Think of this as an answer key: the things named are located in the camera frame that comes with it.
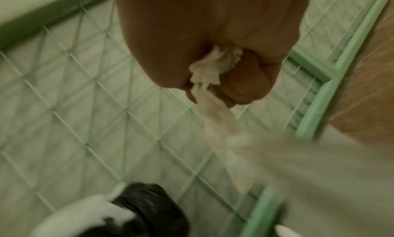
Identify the person's right hand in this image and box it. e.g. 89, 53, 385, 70
111, 0, 313, 109

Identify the black plastic bag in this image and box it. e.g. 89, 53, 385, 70
82, 182, 190, 237

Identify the white crumpled cloth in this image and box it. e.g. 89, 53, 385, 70
30, 182, 137, 237

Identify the white cloth rag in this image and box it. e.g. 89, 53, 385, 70
188, 45, 394, 237

